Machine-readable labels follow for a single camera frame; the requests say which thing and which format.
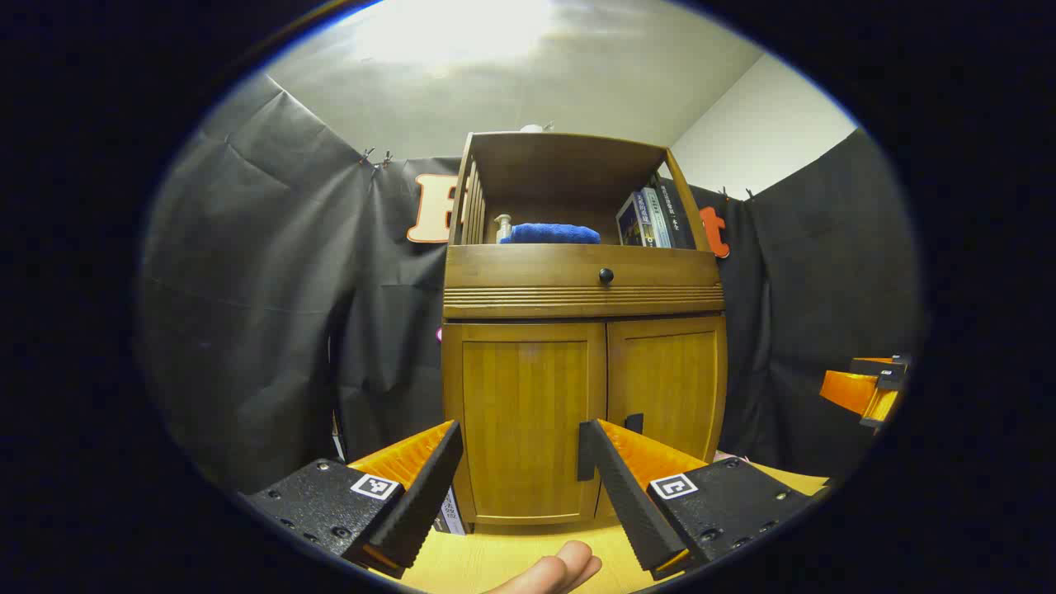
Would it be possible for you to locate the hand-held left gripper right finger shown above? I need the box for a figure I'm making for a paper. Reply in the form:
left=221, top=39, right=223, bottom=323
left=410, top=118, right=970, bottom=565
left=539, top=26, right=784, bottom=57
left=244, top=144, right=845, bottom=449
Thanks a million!
left=587, top=418, right=813, bottom=581

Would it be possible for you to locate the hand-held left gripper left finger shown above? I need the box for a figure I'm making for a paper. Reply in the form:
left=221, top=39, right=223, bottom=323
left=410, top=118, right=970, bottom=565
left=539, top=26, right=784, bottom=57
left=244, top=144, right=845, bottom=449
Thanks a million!
left=243, top=419, right=464, bottom=580

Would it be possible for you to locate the wooden cabinet door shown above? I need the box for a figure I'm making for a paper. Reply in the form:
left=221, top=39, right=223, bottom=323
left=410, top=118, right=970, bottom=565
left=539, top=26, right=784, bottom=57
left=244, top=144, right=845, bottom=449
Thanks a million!
left=443, top=320, right=609, bottom=526
left=605, top=313, right=728, bottom=464

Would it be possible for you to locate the wooden double-door shoe cabinet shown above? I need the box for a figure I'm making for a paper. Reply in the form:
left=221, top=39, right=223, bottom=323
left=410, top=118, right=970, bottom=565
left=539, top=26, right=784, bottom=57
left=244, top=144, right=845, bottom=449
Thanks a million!
left=440, top=130, right=729, bottom=529

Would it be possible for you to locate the wooden cabinet drawer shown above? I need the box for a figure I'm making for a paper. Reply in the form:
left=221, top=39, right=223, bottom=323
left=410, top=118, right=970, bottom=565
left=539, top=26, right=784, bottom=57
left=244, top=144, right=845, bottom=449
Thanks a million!
left=445, top=245, right=723, bottom=290

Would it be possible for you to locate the pale spine book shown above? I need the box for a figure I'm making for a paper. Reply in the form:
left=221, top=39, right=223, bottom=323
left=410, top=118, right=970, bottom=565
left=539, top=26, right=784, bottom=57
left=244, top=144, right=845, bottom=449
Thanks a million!
left=639, top=186, right=673, bottom=248

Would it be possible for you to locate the black backdrop cloth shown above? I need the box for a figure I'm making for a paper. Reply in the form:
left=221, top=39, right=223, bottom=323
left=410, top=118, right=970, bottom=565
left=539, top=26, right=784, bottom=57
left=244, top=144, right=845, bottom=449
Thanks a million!
left=140, top=73, right=923, bottom=496

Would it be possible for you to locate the blue cover book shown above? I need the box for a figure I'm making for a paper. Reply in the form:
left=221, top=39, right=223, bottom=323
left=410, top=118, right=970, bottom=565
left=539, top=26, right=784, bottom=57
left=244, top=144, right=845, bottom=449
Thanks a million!
left=615, top=191, right=661, bottom=248

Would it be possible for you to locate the blue folded towel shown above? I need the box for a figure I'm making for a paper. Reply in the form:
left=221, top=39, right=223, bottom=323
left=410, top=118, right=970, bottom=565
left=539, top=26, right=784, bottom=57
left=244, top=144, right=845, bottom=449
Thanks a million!
left=499, top=223, right=601, bottom=245

